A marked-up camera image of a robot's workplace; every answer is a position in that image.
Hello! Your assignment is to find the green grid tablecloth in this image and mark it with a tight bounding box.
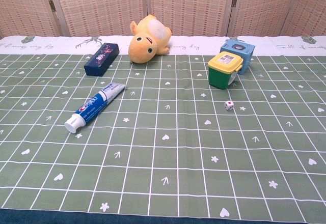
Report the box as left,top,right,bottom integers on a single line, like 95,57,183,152
0,35,326,222

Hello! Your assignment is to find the yellow plush toy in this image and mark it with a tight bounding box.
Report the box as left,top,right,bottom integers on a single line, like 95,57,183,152
127,14,172,64

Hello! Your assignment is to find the blue white toothpaste tube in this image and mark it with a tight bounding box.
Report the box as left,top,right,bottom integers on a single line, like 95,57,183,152
64,82,127,134

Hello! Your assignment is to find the green container with yellow lid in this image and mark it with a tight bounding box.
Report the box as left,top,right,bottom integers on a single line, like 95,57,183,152
207,51,244,90

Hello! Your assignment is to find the dark blue rectangular box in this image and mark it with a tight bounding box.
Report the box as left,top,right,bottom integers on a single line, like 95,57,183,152
84,42,120,77

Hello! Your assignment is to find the light blue cardboard box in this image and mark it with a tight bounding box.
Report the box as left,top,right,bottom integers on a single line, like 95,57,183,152
220,39,256,75

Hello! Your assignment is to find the woven folding screen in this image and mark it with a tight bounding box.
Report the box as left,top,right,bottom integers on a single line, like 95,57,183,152
0,0,326,38

